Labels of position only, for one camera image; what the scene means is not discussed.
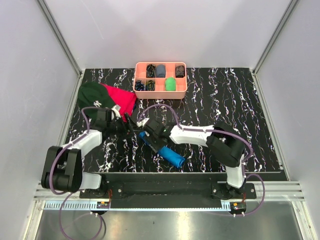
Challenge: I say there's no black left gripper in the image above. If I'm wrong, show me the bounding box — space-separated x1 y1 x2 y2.
107 112 142 141

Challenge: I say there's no bright blue napkin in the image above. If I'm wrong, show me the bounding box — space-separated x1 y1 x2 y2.
138 131 185 169

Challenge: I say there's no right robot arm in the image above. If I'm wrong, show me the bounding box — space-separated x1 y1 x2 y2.
137 118 245 199

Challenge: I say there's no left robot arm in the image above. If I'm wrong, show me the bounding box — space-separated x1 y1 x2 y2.
40 105 140 198

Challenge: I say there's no pink folded cloth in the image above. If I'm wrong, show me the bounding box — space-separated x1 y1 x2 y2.
101 83 137 117

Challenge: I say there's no navy striped rolled cloth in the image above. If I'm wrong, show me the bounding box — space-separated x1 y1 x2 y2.
134 80 145 91

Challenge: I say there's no yellow floral rolled cloth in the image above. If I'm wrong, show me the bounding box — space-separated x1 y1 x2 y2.
145 79 156 92

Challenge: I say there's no dark green baseball cap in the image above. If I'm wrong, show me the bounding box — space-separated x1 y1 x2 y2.
77 82 116 110

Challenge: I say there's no green rolled cloth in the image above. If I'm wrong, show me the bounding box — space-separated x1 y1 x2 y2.
164 77 176 92

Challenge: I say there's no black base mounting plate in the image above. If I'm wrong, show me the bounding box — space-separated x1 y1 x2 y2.
79 172 257 209

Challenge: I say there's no pink divided organizer box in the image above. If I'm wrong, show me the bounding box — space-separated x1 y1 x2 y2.
132 61 188 100

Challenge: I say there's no dark floral rolled cloth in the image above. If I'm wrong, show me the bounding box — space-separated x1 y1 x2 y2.
146 64 156 78

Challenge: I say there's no grey rolled cloth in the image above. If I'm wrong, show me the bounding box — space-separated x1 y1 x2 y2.
155 64 166 78

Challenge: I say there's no brown patterned rolled cloth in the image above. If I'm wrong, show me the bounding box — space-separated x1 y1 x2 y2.
175 65 186 78

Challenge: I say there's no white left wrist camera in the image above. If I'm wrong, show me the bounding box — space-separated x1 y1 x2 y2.
111 104 122 119

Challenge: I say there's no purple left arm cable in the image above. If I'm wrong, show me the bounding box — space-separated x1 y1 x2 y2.
49 106 108 240

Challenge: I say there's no aluminium frame rail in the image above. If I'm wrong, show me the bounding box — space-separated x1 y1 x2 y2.
37 0 85 76

